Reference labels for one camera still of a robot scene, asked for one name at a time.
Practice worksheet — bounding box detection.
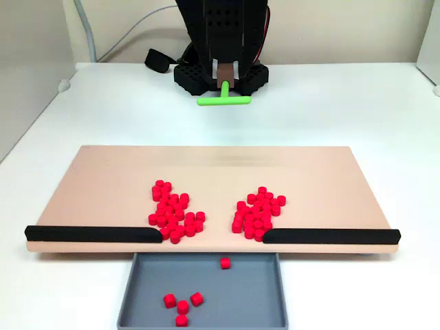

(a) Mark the black guide bar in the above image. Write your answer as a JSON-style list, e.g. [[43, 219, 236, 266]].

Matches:
[[24, 225, 164, 244], [263, 228, 402, 245]]

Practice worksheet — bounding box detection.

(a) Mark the grey shallow tray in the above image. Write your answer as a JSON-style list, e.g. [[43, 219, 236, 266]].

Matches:
[[116, 252, 289, 329]]

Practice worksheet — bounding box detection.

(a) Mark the beige flat board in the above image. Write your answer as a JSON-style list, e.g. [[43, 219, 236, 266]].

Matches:
[[25, 144, 402, 257]]

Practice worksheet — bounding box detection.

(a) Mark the white side panel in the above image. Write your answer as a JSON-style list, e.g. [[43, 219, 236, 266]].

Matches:
[[415, 0, 440, 87], [0, 61, 77, 164]]

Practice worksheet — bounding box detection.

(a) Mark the thin white cable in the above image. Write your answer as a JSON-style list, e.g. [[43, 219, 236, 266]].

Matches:
[[97, 1, 179, 63]]

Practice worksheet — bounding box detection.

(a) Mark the red white black servo cable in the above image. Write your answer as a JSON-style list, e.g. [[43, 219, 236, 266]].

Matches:
[[259, 3, 272, 52]]

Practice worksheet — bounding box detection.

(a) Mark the thick grey cable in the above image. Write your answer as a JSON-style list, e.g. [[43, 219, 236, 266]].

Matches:
[[72, 0, 99, 63]]

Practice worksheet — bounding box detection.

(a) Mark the green T-shaped pusher tool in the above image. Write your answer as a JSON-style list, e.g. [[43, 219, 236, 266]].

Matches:
[[196, 63, 252, 107]]

